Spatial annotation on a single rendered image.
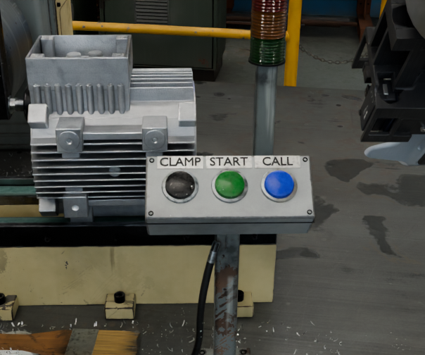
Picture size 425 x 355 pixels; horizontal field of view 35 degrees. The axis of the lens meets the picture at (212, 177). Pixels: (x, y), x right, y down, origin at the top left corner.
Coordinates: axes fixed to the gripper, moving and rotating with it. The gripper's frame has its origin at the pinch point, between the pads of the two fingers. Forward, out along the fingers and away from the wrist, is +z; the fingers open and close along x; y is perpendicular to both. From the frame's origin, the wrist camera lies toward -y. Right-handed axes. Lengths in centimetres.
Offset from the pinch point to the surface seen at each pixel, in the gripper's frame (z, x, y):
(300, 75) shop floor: 308, -205, -50
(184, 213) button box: 7.8, 3.0, 20.9
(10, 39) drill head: 36, -38, 49
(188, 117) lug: 16.1, -12.5, 20.4
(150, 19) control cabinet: 268, -218, 43
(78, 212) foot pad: 23.5, -3.3, 34.1
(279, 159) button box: 7.8, -2.9, 11.1
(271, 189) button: 7.1, 0.8, 12.2
